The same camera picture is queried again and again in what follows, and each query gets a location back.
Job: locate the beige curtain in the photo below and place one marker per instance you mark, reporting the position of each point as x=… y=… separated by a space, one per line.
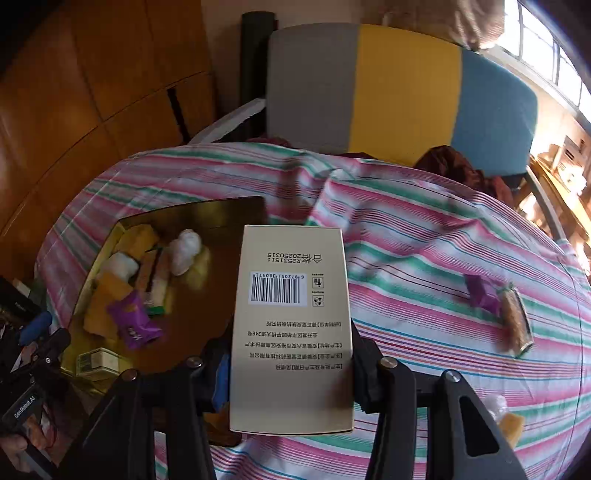
x=473 y=24

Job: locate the striped pink green bedsheet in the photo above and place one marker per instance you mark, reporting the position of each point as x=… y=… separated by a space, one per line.
x=410 y=237

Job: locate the grey yellow blue chair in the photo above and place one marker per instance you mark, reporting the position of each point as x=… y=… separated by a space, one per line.
x=393 y=94

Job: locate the clear plastic bag bundle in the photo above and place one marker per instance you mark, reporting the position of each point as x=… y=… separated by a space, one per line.
x=496 y=405

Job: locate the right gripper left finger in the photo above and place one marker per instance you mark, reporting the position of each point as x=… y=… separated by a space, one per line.
x=117 y=440

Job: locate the white knitted cloth roll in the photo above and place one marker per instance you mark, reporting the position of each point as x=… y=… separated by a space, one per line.
x=120 y=265

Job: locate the green cracker packet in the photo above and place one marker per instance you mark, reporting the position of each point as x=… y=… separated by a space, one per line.
x=515 y=317
x=152 y=280

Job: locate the green white small box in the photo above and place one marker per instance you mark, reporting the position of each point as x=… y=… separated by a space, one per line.
x=97 y=364

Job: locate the black rolled mat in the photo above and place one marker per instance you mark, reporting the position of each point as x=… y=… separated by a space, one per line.
x=254 y=40

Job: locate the wooden desk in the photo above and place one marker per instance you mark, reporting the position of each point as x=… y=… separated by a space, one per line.
x=563 y=189

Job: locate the large yellow sponge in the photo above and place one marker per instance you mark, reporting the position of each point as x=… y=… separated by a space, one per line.
x=97 y=320

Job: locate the beige cardboard box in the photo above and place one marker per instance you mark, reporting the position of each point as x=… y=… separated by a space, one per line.
x=292 y=346

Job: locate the white cotton ball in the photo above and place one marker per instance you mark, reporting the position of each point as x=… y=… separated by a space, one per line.
x=183 y=250

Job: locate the dark red cloth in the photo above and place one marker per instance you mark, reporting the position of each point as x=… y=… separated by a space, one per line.
x=449 y=163

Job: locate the purple snack packet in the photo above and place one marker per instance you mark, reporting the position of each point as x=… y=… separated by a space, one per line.
x=482 y=294
x=133 y=324

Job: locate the gold metal tin tray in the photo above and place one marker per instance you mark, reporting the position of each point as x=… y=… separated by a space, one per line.
x=196 y=310

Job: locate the small yellow sponge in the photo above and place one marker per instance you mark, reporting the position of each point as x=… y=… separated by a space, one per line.
x=136 y=241

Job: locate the wooden wardrobe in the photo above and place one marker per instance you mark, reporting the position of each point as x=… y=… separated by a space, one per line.
x=85 y=84

